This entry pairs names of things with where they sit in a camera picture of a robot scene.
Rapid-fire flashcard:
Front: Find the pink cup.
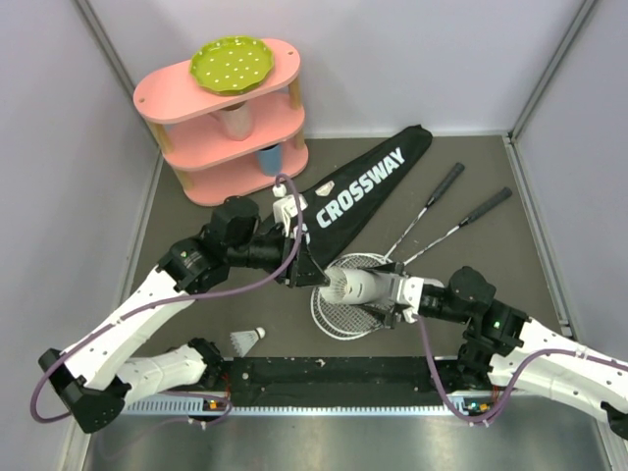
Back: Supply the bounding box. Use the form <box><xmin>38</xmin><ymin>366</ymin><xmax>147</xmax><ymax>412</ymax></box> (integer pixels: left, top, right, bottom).
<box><xmin>215</xmin><ymin>102</ymin><xmax>253</xmax><ymax>141</ymax></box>

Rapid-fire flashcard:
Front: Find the white shuttlecock bottom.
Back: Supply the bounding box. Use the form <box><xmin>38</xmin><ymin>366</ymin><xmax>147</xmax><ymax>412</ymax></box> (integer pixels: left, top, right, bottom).
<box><xmin>230</xmin><ymin>327</ymin><xmax>266</xmax><ymax>357</ymax></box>

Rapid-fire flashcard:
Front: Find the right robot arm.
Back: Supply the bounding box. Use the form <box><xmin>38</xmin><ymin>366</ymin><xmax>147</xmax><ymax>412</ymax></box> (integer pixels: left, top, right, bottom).
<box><xmin>368</xmin><ymin>264</ymin><xmax>627</xmax><ymax>438</ymax></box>

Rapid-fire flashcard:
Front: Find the silver badminton racket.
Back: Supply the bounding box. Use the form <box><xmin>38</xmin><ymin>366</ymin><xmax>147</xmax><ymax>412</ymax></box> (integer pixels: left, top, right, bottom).
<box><xmin>318</xmin><ymin>186</ymin><xmax>513</xmax><ymax>340</ymax></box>
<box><xmin>310</xmin><ymin>163</ymin><xmax>465</xmax><ymax>340</ymax></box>

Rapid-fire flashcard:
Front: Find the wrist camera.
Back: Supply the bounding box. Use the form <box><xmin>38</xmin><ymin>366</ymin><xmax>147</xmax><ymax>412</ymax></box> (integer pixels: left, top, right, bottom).
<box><xmin>390</xmin><ymin>275</ymin><xmax>425</xmax><ymax>311</ymax></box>
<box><xmin>272</xmin><ymin>183</ymin><xmax>297</xmax><ymax>236</ymax></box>

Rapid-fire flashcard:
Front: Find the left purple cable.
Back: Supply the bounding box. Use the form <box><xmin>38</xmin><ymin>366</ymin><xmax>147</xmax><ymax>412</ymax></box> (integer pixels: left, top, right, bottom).
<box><xmin>29</xmin><ymin>174</ymin><xmax>308</xmax><ymax>424</ymax></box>

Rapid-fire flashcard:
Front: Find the upper silver badminton racket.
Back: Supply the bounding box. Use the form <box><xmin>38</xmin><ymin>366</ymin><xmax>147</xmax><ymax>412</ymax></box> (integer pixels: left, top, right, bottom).
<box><xmin>310</xmin><ymin>163</ymin><xmax>465</xmax><ymax>340</ymax></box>

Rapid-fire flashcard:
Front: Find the white shuttlecock tube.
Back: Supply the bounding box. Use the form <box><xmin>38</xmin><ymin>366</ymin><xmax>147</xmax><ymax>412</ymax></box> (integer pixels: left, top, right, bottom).
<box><xmin>331</xmin><ymin>268</ymin><xmax>395</xmax><ymax>305</ymax></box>

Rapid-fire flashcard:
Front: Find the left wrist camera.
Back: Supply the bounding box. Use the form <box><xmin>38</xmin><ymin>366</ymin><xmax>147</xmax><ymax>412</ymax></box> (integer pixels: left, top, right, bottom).
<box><xmin>272</xmin><ymin>183</ymin><xmax>297</xmax><ymax>236</ymax></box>

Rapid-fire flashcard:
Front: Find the pink three-tier shelf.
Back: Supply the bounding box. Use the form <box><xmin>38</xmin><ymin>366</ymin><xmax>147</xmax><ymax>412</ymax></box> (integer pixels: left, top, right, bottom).
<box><xmin>133</xmin><ymin>38</ymin><xmax>308</xmax><ymax>206</ymax></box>

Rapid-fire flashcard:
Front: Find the green dotted plate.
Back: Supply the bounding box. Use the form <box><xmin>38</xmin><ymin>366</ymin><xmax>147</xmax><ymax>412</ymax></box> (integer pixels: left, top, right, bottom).
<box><xmin>188</xmin><ymin>35</ymin><xmax>275</xmax><ymax>96</ymax></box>

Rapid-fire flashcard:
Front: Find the lower silver badminton racket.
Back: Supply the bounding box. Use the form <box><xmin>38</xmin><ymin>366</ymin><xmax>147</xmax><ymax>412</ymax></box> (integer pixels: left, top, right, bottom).
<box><xmin>318</xmin><ymin>186</ymin><xmax>513</xmax><ymax>340</ymax></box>

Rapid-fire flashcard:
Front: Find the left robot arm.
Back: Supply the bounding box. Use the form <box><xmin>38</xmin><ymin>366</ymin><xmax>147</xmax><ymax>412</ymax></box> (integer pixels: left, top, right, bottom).
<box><xmin>38</xmin><ymin>195</ymin><xmax>327</xmax><ymax>434</ymax></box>

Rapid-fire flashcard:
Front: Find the black Crossway racket bag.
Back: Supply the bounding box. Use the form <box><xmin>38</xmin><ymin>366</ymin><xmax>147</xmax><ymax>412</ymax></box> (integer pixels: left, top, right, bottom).
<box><xmin>297</xmin><ymin>125</ymin><xmax>433</xmax><ymax>268</ymax></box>

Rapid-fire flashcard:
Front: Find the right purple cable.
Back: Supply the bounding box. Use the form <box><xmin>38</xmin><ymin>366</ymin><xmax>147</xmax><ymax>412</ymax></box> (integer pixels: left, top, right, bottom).
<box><xmin>416</xmin><ymin>308</ymin><xmax>628</xmax><ymax>423</ymax></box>

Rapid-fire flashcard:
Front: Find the purple cable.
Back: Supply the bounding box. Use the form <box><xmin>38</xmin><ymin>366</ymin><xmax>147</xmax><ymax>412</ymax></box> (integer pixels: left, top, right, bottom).
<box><xmin>416</xmin><ymin>308</ymin><xmax>628</xmax><ymax>423</ymax></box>
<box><xmin>29</xmin><ymin>174</ymin><xmax>308</xmax><ymax>424</ymax></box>

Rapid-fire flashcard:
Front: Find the white shuttlecock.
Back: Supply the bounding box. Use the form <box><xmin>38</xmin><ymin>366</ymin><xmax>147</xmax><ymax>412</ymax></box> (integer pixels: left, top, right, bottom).
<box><xmin>230</xmin><ymin>327</ymin><xmax>266</xmax><ymax>357</ymax></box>
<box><xmin>320</xmin><ymin>267</ymin><xmax>350</xmax><ymax>303</ymax></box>

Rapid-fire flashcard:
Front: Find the blue cup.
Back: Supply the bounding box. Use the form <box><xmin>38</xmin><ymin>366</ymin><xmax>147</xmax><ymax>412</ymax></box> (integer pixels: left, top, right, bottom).
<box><xmin>256</xmin><ymin>143</ymin><xmax>283</xmax><ymax>177</ymax></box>

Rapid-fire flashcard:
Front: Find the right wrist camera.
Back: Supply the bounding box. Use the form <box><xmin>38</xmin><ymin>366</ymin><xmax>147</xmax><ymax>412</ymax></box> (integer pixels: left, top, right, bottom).
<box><xmin>390</xmin><ymin>275</ymin><xmax>425</xmax><ymax>311</ymax></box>

